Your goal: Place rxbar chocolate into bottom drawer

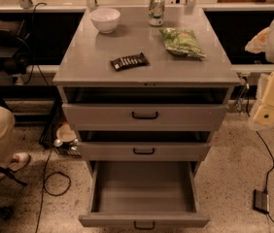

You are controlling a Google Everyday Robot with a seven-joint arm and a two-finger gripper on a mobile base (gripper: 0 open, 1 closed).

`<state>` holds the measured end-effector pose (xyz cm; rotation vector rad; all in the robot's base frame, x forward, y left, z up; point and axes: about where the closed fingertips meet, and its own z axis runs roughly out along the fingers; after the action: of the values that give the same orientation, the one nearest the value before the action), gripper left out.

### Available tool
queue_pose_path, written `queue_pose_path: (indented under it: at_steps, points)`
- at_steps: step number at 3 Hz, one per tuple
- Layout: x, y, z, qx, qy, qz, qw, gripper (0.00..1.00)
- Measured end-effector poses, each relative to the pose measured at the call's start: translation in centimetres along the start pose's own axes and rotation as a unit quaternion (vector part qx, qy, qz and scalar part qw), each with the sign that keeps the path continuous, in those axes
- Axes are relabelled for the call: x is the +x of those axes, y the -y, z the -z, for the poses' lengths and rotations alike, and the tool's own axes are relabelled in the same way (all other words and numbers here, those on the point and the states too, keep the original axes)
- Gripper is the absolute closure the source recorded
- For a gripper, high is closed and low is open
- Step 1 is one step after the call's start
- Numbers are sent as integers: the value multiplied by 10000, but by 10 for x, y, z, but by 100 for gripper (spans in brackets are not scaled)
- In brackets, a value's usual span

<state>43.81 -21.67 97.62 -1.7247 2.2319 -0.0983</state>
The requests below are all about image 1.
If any green chip bag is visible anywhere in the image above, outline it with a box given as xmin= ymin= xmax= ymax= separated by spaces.
xmin=159 ymin=28 xmax=206 ymax=58

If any green soda can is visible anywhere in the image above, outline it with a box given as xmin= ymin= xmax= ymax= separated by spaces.
xmin=148 ymin=0 xmax=165 ymax=26

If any grey top drawer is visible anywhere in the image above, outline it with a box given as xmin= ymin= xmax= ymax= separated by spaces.
xmin=61 ymin=86 xmax=230 ymax=132

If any white bowl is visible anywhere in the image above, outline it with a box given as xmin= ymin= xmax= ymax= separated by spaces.
xmin=89 ymin=8 xmax=120 ymax=33

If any grey bottom drawer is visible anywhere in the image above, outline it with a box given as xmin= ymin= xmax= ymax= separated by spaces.
xmin=79 ymin=161 xmax=209 ymax=230

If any black floor cable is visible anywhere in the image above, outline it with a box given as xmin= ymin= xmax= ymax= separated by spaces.
xmin=245 ymin=78 xmax=274 ymax=233
xmin=34 ymin=148 xmax=72 ymax=233

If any grey middle drawer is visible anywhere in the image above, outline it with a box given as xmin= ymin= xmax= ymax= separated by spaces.
xmin=80 ymin=131 xmax=210 ymax=161

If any white shoe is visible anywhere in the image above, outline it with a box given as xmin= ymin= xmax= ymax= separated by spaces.
xmin=8 ymin=152 xmax=31 ymax=172

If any black equipment on shelf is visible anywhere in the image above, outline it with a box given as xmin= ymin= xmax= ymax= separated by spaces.
xmin=0 ymin=19 xmax=31 ymax=76

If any grey drawer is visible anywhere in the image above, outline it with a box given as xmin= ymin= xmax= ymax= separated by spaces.
xmin=79 ymin=161 xmax=209 ymax=230
xmin=61 ymin=86 xmax=230 ymax=132
xmin=80 ymin=131 xmax=210 ymax=161

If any grey drawer cabinet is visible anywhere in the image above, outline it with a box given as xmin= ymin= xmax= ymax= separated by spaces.
xmin=51 ymin=5 xmax=242 ymax=167

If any black power adapter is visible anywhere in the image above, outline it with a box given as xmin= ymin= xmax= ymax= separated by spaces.
xmin=253 ymin=189 xmax=269 ymax=214

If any wire basket with dishes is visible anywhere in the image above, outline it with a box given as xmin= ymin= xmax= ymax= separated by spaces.
xmin=52 ymin=123 xmax=81 ymax=158

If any black floor cable left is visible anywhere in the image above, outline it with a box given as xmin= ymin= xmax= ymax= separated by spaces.
xmin=34 ymin=148 xmax=72 ymax=233

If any black floor cable right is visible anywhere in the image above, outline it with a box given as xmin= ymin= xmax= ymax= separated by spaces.
xmin=245 ymin=78 xmax=274 ymax=233

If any dark chocolate rxbar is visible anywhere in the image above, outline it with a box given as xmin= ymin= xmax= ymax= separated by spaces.
xmin=110 ymin=52 xmax=149 ymax=71

